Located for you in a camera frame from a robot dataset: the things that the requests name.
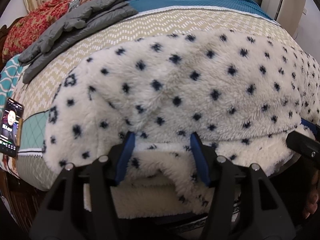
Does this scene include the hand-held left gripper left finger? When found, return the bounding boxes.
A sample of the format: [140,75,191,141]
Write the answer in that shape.
[29,131,137,240]

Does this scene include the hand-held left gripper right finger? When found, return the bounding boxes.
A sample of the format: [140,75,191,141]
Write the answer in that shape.
[189,132,297,240]

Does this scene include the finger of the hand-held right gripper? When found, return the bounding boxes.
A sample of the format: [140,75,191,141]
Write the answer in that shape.
[286,119,320,159]

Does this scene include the white fleece garment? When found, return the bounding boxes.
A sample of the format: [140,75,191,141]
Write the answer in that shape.
[42,32,320,217]

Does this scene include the person's foot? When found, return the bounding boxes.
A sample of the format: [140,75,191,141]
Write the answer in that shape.
[301,170,320,220]

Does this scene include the beige and blue patterned blanket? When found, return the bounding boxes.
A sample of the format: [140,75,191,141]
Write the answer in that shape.
[0,0,309,192]

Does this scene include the black smartphone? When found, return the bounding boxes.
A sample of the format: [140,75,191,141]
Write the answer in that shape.
[0,97,24,158]

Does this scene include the grey puffer jacket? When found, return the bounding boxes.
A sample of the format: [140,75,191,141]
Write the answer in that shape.
[19,0,138,83]

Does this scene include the teal wave-patterned cloth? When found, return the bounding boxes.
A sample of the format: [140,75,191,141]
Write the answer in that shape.
[0,54,25,105]

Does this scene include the white air conditioner unit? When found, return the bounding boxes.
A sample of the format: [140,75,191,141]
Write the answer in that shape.
[260,0,308,38]

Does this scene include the red floral quilt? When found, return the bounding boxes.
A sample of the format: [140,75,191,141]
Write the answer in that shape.
[2,0,194,64]

